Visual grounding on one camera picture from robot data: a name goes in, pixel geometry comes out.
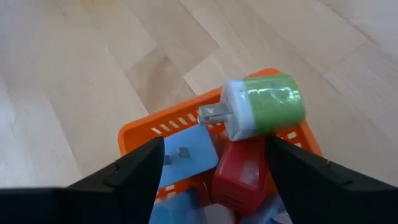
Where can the pale lavender wall charger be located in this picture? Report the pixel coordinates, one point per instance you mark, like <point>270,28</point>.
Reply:
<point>192,168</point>

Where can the green and white charger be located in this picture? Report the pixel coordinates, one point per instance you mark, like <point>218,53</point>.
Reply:
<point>267,102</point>

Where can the red wall charger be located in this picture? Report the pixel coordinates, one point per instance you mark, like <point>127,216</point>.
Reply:
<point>239,180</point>

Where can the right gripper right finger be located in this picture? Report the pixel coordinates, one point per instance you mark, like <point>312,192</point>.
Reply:
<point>317,196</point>

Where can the orange plastic basket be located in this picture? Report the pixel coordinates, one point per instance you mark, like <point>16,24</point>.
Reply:
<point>140,137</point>

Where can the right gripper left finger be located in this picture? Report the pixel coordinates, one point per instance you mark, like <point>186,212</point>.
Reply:
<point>118,196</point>

